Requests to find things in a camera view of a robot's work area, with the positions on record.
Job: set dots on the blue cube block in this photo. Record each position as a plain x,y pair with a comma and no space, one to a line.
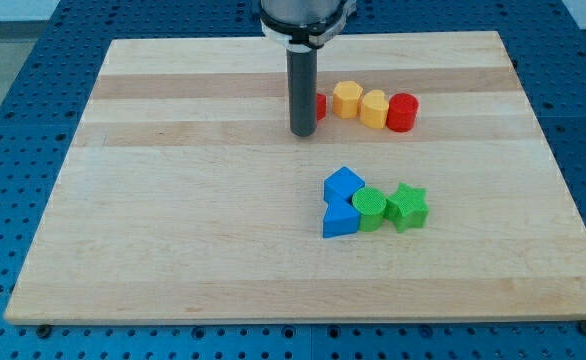
342,184

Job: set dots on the green cylinder block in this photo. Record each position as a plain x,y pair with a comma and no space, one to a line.
371,204

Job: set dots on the red block behind rod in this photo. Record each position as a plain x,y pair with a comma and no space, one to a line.
321,105

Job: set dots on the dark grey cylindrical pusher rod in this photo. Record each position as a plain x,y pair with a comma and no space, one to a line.
302,85

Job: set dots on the wooden board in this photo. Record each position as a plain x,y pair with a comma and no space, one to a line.
185,199

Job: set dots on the yellow hexagon block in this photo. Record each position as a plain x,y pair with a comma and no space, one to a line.
346,99

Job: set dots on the yellow heart block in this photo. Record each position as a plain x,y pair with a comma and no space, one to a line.
374,109

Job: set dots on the red cylinder block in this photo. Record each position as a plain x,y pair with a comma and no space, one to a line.
402,112

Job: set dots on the blue triangle block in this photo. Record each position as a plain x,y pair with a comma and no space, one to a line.
340,218

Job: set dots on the green star block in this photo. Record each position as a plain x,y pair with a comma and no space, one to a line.
407,207

